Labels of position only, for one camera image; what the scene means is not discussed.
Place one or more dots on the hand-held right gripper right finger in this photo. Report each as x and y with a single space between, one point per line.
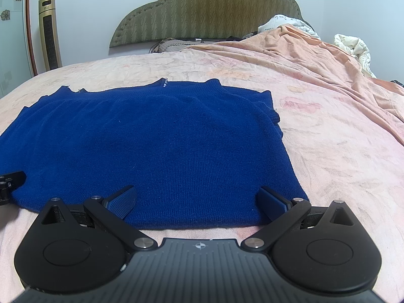
273 202

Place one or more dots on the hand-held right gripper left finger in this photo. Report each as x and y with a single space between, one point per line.
124 202

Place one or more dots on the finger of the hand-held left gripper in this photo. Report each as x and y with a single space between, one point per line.
14 178

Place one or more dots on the blue beaded knit sweater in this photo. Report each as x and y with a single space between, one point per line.
157 148

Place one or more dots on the flower print wardrobe door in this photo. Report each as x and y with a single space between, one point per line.
12 38

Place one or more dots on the gold tower fan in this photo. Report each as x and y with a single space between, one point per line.
50 38

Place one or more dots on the peach blanket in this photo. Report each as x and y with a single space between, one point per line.
315 60

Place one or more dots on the grey pillow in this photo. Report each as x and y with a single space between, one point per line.
170 45

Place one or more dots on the cream duvet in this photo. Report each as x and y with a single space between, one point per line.
356 47

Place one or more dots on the white printed quilt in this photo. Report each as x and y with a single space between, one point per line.
274 22

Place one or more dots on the olive padded headboard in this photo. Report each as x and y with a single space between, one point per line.
205 9

